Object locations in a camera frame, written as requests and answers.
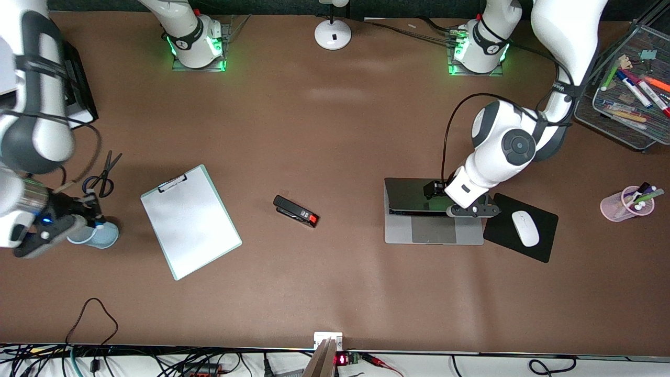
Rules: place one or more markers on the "green marker white body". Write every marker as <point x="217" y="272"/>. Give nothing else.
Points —
<point x="610" y="77"/>

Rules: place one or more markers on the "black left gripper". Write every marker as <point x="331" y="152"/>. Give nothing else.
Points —
<point x="434" y="187"/>

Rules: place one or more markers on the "silver laptop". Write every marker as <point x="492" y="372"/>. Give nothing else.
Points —
<point x="413" y="230"/>

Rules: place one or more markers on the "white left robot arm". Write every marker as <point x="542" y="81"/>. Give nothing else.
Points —
<point x="502" y="152"/>

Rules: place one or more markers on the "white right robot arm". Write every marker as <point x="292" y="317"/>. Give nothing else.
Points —
<point x="36" y="131"/>

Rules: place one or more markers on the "black stapler red tip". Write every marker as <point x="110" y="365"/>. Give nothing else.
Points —
<point x="294" y="210"/>

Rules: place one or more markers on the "orange highlighter marker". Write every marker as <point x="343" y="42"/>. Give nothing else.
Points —
<point x="657" y="82"/>

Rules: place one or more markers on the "pink translucent cup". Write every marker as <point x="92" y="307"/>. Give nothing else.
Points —
<point x="612" y="208"/>

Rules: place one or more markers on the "white clipboard green edge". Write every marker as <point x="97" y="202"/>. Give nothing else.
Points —
<point x="191" y="235"/>

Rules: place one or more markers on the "white lamp base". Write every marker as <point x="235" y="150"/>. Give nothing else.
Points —
<point x="333" y="35"/>

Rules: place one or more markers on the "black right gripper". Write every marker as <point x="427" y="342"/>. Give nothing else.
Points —
<point x="67" y="205"/>

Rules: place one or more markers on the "black power strip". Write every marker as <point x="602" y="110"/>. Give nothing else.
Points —
<point x="201" y="370"/>

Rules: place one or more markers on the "small wooden clip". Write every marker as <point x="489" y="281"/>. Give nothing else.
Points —
<point x="624" y="62"/>

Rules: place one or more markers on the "red capped white marker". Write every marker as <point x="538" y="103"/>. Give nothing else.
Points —
<point x="654" y="97"/>

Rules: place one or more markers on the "white computer mouse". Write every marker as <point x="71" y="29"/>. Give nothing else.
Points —
<point x="525" y="228"/>

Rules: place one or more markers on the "light blue pen cup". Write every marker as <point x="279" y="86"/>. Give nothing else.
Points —
<point x="104" y="238"/>

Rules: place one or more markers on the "yellow pencil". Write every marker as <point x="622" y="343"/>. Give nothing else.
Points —
<point x="628" y="116"/>

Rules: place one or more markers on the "red display module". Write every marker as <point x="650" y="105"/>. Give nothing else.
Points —
<point x="341" y="359"/>

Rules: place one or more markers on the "white blue pen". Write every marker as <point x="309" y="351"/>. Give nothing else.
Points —
<point x="617" y="104"/>

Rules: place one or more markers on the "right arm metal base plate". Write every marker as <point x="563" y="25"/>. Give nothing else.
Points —
<point x="222" y="65"/>

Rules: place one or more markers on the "black stacked paper trays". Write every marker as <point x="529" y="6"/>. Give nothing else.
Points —
<point x="81" y="99"/>

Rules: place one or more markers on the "green marker in cup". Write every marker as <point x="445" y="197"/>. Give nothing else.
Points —
<point x="651" y="196"/>

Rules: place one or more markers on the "light blue binder clip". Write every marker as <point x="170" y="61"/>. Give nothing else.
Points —
<point x="648" y="54"/>

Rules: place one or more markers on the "blue capped white marker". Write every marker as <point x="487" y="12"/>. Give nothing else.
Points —
<point x="634" y="90"/>

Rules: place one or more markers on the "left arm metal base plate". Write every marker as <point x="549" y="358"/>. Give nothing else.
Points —
<point x="454" y="71"/>

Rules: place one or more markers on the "purple black marker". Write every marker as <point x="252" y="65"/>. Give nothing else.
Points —
<point x="643" y="187"/>

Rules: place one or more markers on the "white mounting block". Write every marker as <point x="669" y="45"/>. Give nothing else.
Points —
<point x="327" y="335"/>

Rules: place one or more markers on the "grey camera pole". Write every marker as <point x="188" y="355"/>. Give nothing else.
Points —
<point x="320" y="364"/>

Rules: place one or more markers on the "black mouse pad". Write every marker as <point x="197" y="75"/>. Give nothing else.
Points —
<point x="500" y="233"/>

